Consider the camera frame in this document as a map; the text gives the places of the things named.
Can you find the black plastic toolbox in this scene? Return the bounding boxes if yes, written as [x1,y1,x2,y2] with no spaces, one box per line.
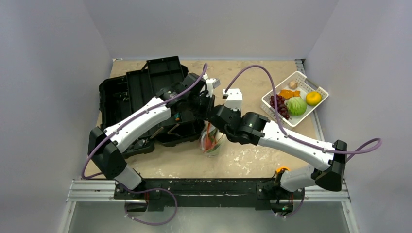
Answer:
[99,75,205,158]

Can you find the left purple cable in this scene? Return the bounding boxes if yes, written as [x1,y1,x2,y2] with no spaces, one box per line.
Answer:
[80,63,208,226]

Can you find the green cabbage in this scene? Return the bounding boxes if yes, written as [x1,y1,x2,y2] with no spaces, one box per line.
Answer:
[286,97,308,116]

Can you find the white plastic basket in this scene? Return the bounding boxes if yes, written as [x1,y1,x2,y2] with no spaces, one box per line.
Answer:
[261,71,329,129]

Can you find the black toolbox tray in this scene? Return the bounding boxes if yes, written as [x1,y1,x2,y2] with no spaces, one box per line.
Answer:
[126,56,189,112]

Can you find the orange carrot pieces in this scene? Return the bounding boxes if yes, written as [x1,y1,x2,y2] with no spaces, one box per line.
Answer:
[278,89,300,100]

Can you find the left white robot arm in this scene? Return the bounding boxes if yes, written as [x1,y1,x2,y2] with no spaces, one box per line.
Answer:
[86,69,214,199]

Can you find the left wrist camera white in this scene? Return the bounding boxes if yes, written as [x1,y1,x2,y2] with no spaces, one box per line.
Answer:
[202,74,221,97]

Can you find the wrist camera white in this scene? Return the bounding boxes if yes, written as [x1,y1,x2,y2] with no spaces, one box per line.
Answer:
[202,74,221,97]
[222,88,243,112]

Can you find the dark red grapes bunch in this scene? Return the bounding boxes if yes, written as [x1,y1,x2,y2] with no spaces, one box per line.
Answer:
[269,94,290,120]

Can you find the pink peach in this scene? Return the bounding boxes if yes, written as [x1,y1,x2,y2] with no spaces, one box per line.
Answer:
[205,137,215,150]

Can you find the clear zip bag orange zipper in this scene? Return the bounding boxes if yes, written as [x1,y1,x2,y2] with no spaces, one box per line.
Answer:
[199,121,226,157]

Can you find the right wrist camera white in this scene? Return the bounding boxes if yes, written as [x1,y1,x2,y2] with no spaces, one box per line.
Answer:
[222,88,243,112]

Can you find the orange emergency button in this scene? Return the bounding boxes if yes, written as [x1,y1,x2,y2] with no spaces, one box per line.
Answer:
[275,166,290,175]

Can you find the yellow orange fruit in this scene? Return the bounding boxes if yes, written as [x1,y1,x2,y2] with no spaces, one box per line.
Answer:
[306,92,322,106]

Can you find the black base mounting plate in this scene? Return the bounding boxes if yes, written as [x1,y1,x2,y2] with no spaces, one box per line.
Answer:
[114,178,304,214]

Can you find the aluminium frame rail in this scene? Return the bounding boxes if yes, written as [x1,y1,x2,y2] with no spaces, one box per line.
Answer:
[66,178,351,203]

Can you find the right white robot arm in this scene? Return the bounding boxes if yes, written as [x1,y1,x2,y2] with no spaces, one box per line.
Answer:
[206,105,347,198]

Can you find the green cucumber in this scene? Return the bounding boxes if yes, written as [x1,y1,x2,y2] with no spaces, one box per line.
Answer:
[204,133,223,153]

